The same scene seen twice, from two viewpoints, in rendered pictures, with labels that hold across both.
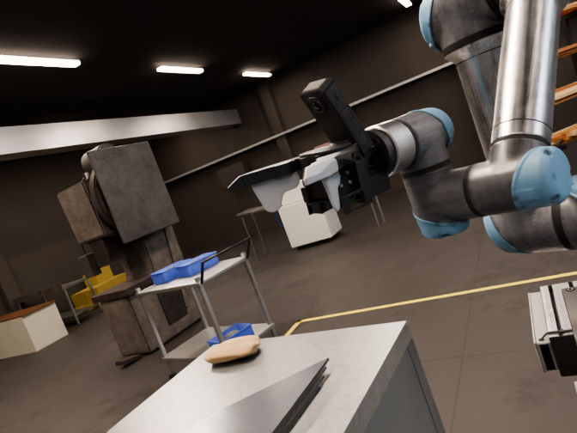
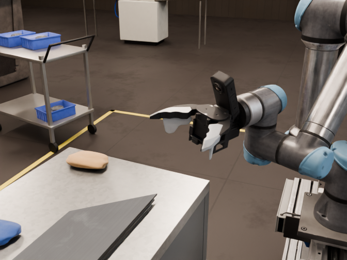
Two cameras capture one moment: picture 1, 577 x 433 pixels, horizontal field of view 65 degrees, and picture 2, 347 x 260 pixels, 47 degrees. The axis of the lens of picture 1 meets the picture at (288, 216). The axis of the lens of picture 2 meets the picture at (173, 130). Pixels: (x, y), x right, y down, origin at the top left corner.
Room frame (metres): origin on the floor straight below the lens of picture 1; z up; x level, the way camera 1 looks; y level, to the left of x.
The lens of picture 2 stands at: (-0.19, 0.11, 1.78)
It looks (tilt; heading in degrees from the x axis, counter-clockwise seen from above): 24 degrees down; 353
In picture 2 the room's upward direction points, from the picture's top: straight up
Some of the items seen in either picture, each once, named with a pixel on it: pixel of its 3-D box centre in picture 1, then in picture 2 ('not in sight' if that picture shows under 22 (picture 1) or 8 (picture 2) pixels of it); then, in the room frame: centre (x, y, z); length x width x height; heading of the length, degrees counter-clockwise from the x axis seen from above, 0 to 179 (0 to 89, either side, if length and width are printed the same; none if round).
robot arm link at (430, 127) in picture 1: (416, 139); (263, 104); (0.69, -0.22, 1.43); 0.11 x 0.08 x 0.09; 126
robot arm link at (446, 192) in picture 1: (445, 198); (264, 142); (0.67, -0.23, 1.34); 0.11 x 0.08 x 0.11; 36
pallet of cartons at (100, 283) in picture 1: (100, 286); not in sight; (10.89, 4.88, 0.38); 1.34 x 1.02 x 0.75; 151
